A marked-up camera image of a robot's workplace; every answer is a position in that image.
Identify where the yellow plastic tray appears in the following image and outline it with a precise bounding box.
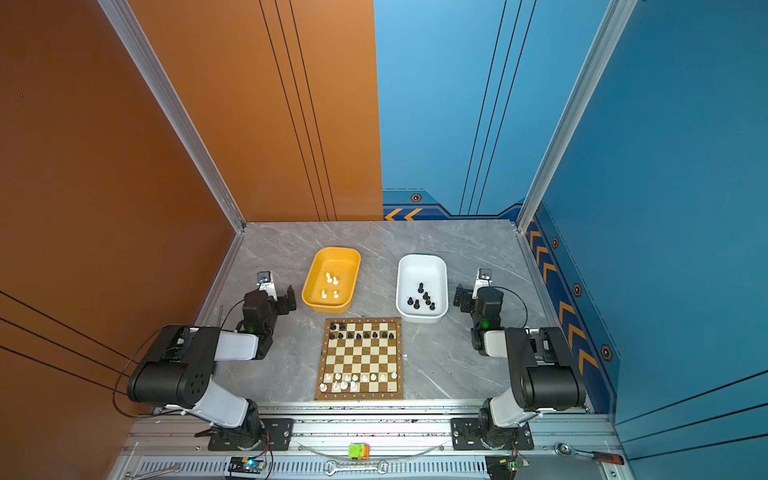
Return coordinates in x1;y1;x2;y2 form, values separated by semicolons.
302;247;361;314

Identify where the green orange small block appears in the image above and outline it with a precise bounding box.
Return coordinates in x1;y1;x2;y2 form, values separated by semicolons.
347;443;370;460

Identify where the red handled ratchet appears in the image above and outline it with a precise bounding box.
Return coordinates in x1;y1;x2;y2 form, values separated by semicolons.
554;443;625;465

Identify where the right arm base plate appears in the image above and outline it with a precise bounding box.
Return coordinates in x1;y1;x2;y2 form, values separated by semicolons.
450;417;535;451

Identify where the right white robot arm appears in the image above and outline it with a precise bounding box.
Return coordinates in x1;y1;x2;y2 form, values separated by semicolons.
453;285;587;449

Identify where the silver wrench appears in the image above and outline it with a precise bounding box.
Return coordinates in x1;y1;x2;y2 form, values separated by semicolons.
323;460;389;476

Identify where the white plastic tray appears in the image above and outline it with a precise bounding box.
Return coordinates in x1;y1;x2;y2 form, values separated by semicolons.
395;254;449;324

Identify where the circuit board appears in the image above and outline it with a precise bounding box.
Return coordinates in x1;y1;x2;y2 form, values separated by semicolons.
485;456;530;480
227;456;269;479

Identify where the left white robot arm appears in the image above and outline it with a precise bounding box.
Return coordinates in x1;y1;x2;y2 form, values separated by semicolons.
126;282;297;451

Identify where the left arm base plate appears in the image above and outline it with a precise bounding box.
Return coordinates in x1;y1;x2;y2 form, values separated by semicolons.
196;418;294;452

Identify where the left circuit board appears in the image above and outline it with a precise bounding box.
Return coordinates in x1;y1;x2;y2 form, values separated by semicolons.
227;456;269;479

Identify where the wooden chess board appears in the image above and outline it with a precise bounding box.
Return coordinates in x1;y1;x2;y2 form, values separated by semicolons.
315;317;405;401

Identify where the right circuit board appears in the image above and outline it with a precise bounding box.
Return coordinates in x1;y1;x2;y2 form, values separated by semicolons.
485;456;530;480

